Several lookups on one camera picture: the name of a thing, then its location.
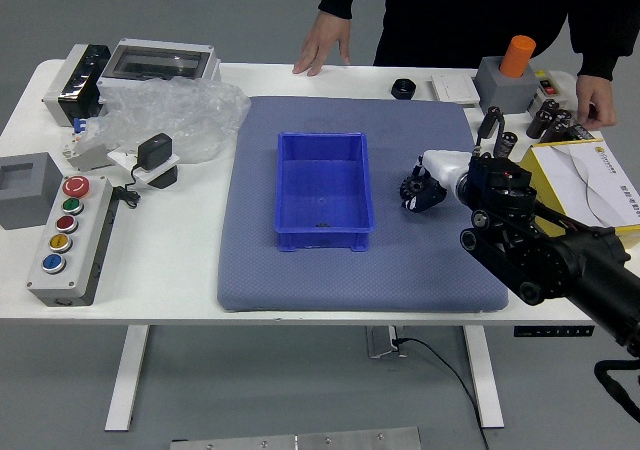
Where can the person's right hand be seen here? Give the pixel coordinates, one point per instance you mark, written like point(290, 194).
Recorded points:
point(322, 40)

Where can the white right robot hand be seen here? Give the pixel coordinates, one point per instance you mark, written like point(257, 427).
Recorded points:
point(445, 166)

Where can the person's left hand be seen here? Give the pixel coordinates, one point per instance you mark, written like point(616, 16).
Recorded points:
point(597, 97)

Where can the big black gear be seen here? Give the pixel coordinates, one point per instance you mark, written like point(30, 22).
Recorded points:
point(411, 186)

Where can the small black gear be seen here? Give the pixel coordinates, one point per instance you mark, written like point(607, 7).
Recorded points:
point(320, 226)

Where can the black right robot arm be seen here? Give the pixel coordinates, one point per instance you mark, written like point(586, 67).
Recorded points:
point(550, 260)

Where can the person's left forearm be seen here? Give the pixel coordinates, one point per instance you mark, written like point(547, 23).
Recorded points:
point(607, 25)

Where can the black hex nut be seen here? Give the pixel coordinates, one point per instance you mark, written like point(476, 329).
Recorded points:
point(403, 89)

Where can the blue plastic box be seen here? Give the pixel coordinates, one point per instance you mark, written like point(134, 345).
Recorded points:
point(322, 190)

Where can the distribution box with clear lid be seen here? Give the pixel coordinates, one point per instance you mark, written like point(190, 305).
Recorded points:
point(155, 62)

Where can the grey five-button control box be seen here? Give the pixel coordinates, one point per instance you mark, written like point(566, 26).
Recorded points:
point(85, 250)

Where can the black rectangular module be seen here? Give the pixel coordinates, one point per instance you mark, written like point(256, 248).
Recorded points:
point(580, 134)

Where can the yellow and white carton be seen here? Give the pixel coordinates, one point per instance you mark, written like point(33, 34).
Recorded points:
point(590, 185)

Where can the orange cylinder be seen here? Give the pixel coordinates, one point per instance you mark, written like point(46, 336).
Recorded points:
point(517, 56)

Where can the grey block with round hole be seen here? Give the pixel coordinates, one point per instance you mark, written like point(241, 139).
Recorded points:
point(505, 92)

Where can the blue-grey padded mat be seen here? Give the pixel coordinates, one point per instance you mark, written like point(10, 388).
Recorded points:
point(400, 270)

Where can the person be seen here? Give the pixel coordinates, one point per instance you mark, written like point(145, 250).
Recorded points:
point(475, 15)

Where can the clear plastic bag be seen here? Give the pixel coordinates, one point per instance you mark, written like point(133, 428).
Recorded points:
point(185, 110)

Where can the grey under-table control unit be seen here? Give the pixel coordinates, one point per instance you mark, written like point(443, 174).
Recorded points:
point(382, 342)

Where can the black table control panel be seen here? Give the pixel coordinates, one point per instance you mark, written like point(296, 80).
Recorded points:
point(550, 331)

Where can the black power adapter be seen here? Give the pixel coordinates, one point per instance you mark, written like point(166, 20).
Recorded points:
point(155, 149)

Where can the white table leg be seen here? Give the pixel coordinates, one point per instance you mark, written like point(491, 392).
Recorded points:
point(127, 375)
point(485, 375)

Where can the white circuit breaker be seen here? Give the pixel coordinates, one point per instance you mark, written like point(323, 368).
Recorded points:
point(85, 157)

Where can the silver metal plate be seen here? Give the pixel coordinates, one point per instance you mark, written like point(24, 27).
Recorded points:
point(300, 441)

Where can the grey block with square recess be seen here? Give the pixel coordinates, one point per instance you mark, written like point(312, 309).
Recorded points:
point(47, 195)

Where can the small red-button switch box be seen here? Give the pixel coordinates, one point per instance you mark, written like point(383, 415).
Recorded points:
point(549, 90)

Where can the white wall switch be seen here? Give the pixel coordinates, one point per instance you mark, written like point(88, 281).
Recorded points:
point(455, 89)

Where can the grey enclosure with black lid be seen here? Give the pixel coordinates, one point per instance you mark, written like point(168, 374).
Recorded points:
point(60, 90)

